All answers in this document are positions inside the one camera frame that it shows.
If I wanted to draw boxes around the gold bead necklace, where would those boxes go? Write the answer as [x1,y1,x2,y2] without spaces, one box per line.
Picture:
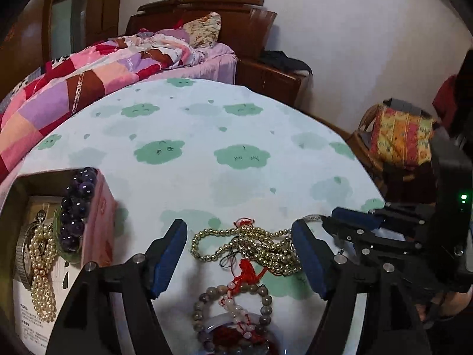
[190,224,308,278]

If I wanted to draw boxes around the grey stone bead bracelet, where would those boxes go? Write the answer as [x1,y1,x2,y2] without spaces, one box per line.
[192,282,274,355]

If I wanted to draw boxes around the pale jade bangle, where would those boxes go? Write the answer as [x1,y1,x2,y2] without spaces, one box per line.
[196,313,288,354]

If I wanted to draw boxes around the red knot cord pendant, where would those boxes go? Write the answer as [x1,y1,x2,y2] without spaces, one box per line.
[218,218,272,311]

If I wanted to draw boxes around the pink tin jewelry box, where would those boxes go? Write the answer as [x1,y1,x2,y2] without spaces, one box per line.
[1,167,117,354]

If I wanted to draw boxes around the person's right hand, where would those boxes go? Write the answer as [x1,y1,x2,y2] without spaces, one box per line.
[415,288,472,322]

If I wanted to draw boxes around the green jade bangle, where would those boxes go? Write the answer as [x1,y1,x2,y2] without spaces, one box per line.
[52,207,87,266]

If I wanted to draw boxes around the colourful patterned cushion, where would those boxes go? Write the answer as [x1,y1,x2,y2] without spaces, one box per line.
[354,101,436,172]

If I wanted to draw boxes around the green cloud print tablecloth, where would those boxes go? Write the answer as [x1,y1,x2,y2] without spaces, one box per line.
[10,77,387,355]

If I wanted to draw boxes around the silver metal wristwatch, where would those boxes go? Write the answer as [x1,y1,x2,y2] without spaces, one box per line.
[14,220,42,291]

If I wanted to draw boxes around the wooden nightstand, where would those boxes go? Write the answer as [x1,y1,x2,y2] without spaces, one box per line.
[235,59,310,107]

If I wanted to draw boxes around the printed paper leaflet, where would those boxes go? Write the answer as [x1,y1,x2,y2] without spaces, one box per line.
[13,196,79,354]

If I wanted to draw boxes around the dark clothes on nightstand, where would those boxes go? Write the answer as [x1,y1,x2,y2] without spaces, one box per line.
[259,51,313,75]

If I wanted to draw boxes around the patchwork pink quilt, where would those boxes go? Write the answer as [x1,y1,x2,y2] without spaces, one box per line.
[0,34,203,179]

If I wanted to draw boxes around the pink bed sheet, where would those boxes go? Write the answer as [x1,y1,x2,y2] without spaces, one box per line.
[146,43,238,84]

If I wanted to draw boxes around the floral pillow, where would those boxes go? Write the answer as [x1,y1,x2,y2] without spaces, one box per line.
[182,12,221,48]

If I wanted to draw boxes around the dark wooden headboard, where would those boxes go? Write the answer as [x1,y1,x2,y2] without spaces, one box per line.
[125,0,277,59]

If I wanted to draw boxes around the brown wooden wardrobe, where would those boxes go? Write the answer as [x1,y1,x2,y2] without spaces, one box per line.
[1,0,120,97]

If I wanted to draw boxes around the pink bead bracelet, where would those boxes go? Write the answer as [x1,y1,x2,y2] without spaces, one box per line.
[220,280,267,345]

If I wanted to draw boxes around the dark purple bead bracelet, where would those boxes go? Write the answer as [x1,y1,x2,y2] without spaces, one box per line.
[58,166,99,254]

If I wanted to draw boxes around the white pearl necklace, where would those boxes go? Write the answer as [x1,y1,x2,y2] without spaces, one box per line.
[28,223,59,323]

